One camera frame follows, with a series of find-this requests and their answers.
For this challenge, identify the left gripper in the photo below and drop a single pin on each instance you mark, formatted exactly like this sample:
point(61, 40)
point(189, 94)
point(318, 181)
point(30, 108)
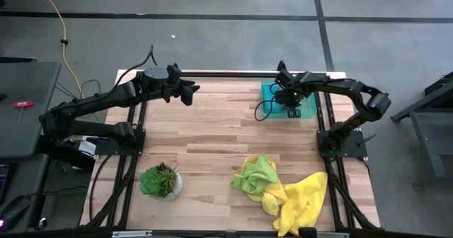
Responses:
point(173, 87)

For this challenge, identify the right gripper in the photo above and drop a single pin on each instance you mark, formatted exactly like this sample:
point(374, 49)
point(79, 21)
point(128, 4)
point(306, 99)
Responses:
point(290, 93)

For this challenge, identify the lime green microfiber towel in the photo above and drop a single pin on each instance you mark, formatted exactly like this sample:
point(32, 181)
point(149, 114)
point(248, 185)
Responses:
point(256, 176)

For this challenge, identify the yellow microfiber towel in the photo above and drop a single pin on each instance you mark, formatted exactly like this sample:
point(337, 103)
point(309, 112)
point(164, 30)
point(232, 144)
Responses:
point(272, 199)
point(304, 202)

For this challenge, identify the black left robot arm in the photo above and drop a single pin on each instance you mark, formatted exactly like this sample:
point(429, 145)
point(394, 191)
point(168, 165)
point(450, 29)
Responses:
point(106, 96)

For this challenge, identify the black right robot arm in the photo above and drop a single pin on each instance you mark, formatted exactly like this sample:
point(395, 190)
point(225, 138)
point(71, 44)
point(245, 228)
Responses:
point(347, 85)

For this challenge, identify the translucent green plastic tray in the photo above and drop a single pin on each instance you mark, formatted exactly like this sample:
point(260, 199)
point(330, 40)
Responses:
point(308, 108)

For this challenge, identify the potted green succulent plant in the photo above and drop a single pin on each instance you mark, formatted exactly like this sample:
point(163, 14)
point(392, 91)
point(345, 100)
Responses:
point(159, 181)

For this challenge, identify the white power adapter box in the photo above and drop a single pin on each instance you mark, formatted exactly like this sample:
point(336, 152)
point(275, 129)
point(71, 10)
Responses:
point(86, 147)

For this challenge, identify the grey metal table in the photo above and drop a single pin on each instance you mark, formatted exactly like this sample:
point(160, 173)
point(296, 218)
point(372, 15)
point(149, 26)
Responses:
point(428, 146)

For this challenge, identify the dark grey desk top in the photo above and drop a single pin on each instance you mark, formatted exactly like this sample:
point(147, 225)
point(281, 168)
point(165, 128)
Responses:
point(32, 131)

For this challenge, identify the black desk surface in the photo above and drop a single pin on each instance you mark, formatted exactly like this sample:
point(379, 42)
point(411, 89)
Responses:
point(24, 174)

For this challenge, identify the black keyboard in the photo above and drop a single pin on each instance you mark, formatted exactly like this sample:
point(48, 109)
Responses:
point(3, 181)

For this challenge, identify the black computer mouse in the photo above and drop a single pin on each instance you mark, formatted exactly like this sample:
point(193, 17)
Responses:
point(14, 211)

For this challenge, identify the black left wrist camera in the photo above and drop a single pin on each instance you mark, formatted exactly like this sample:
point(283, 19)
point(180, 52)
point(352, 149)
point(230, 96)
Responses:
point(187, 97)

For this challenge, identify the black aluminium table frame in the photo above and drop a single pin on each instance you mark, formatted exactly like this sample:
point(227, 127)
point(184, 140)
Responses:
point(230, 74)

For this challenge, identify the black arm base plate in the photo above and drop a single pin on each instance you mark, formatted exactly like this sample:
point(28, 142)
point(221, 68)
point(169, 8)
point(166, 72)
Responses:
point(113, 149)
point(355, 147)

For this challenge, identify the silver metal bracket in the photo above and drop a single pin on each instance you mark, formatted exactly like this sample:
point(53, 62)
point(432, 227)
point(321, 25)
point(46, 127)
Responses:
point(131, 234)
point(332, 235)

